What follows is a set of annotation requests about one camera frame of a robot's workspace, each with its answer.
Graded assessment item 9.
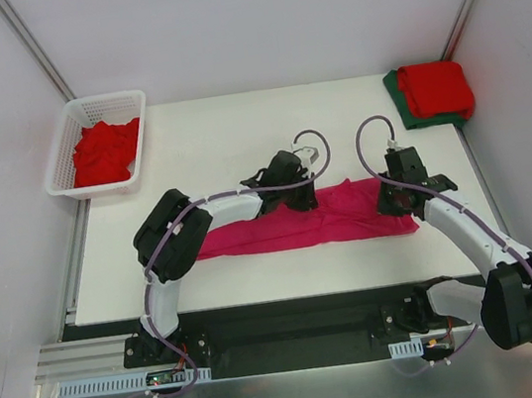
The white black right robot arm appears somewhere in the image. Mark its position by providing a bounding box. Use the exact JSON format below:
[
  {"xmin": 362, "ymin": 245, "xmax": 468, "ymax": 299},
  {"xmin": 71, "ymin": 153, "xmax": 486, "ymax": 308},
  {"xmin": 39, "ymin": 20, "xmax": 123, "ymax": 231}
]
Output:
[{"xmin": 377, "ymin": 148, "xmax": 532, "ymax": 350}]

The white slotted cable duct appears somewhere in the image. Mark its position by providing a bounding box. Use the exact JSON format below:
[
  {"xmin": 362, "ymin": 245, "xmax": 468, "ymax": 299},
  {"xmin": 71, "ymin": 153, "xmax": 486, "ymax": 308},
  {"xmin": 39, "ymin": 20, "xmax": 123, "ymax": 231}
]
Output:
[
  {"xmin": 388, "ymin": 338, "xmax": 424, "ymax": 360},
  {"xmin": 58, "ymin": 367, "xmax": 213, "ymax": 398}
]

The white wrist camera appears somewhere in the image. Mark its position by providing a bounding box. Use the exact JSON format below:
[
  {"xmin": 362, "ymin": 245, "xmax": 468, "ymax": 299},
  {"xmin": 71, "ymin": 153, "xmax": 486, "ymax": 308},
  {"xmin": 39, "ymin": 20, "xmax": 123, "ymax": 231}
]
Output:
[
  {"xmin": 386, "ymin": 139, "xmax": 400, "ymax": 150},
  {"xmin": 293, "ymin": 146, "xmax": 320, "ymax": 168}
]

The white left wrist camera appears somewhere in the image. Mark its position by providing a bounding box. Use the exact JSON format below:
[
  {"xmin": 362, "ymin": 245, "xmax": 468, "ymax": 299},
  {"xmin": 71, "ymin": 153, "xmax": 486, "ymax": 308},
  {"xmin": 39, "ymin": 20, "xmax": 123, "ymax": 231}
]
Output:
[{"xmin": 293, "ymin": 146, "xmax": 320, "ymax": 168}]

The folded green t shirt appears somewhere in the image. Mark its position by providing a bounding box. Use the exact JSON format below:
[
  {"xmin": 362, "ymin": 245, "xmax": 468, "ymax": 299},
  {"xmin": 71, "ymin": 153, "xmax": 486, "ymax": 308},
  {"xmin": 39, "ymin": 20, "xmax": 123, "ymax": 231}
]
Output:
[{"xmin": 382, "ymin": 69, "xmax": 468, "ymax": 131}]

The right white slotted cable duct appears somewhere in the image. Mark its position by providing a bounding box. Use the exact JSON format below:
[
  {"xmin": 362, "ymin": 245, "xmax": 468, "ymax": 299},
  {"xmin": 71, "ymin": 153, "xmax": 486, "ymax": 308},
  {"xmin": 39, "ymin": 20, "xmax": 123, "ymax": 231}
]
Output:
[{"xmin": 388, "ymin": 338, "xmax": 424, "ymax": 360}]

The aluminium frame rail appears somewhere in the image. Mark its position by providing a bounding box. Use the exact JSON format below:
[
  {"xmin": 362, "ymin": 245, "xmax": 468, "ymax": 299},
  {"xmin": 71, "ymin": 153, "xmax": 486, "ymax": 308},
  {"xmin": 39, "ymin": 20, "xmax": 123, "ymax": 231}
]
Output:
[{"xmin": 30, "ymin": 329, "xmax": 133, "ymax": 387}]

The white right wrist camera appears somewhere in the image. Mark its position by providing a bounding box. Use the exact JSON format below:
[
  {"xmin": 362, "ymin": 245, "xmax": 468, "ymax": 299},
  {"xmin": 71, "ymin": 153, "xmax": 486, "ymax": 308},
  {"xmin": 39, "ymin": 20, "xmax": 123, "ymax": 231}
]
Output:
[{"xmin": 386, "ymin": 139, "xmax": 400, "ymax": 150}]

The white plastic laundry basket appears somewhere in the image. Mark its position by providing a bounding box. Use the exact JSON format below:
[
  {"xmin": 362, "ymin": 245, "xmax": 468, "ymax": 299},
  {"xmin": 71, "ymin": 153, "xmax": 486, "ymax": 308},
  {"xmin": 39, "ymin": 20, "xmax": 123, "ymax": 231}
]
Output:
[{"xmin": 45, "ymin": 89, "xmax": 147, "ymax": 201}]

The folded red t shirt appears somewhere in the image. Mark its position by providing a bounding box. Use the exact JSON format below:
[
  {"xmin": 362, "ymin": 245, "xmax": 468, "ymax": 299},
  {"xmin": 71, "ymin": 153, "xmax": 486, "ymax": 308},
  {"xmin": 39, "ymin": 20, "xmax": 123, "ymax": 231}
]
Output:
[{"xmin": 397, "ymin": 61, "xmax": 476, "ymax": 119}]

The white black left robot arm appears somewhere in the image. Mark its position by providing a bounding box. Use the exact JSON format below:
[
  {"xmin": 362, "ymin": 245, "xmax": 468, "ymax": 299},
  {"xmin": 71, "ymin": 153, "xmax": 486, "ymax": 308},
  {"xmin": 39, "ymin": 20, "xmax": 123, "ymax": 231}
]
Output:
[{"xmin": 133, "ymin": 147, "xmax": 319, "ymax": 363}]

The left white slotted cable duct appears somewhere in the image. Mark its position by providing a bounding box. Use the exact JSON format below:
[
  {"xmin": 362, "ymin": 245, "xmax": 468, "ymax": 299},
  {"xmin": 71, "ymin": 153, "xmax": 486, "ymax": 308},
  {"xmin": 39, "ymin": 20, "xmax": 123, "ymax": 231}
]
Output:
[{"xmin": 58, "ymin": 367, "xmax": 213, "ymax": 398}]

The pink t shirt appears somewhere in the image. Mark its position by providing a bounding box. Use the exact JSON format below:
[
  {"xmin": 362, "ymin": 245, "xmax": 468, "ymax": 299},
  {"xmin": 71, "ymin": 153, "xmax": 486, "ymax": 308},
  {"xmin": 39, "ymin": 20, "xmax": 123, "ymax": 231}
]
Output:
[{"xmin": 197, "ymin": 178, "xmax": 419, "ymax": 261}]

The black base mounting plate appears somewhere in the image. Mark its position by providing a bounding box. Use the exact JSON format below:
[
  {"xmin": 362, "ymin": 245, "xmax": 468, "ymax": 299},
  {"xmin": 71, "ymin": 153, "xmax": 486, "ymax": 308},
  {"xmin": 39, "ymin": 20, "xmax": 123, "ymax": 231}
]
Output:
[{"xmin": 123, "ymin": 283, "xmax": 413, "ymax": 379}]

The crumpled red t shirt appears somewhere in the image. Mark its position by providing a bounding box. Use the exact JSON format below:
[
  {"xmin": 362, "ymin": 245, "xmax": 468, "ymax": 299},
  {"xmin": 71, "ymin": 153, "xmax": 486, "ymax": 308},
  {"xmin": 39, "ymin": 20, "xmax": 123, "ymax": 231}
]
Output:
[{"xmin": 72, "ymin": 117, "xmax": 140, "ymax": 188}]

